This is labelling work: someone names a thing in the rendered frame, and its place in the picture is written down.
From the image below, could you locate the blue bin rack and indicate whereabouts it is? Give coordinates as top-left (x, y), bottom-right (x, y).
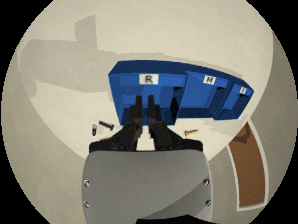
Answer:
top-left (108, 60), bottom-right (254, 126)

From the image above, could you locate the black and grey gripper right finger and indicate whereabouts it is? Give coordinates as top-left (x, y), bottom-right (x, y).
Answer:
top-left (148, 95), bottom-right (203, 151)

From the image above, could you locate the black bolt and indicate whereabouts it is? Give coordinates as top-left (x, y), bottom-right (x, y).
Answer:
top-left (99, 121), bottom-right (114, 131)

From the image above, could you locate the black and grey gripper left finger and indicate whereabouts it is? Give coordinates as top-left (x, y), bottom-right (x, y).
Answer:
top-left (89, 95), bottom-right (143, 153)

